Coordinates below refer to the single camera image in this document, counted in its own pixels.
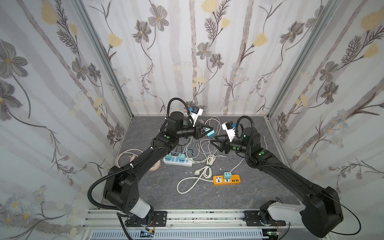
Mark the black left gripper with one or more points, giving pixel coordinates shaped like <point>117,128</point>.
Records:
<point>199,131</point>

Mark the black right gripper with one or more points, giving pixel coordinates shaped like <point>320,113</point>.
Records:
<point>226,145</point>

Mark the teal charger plug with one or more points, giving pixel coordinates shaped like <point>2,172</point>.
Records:
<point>181,157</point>
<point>211,134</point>
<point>227,175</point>
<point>168,157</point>

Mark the white blue power strip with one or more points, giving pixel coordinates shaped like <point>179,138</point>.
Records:
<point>187,162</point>

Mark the orange power strip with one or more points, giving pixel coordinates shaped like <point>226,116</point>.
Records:
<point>221,181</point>

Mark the round pink power socket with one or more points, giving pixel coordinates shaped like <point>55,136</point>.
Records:
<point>155,166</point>

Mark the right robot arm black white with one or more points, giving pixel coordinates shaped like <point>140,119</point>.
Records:
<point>319,211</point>

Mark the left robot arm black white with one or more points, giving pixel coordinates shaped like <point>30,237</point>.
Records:
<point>119,189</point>

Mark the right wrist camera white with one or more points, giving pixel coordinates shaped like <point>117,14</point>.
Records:
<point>230,129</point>

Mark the white slotted cable duct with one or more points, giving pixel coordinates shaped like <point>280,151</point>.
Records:
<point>194,234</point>

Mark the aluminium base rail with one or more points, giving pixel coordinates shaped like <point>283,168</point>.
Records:
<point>105,225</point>

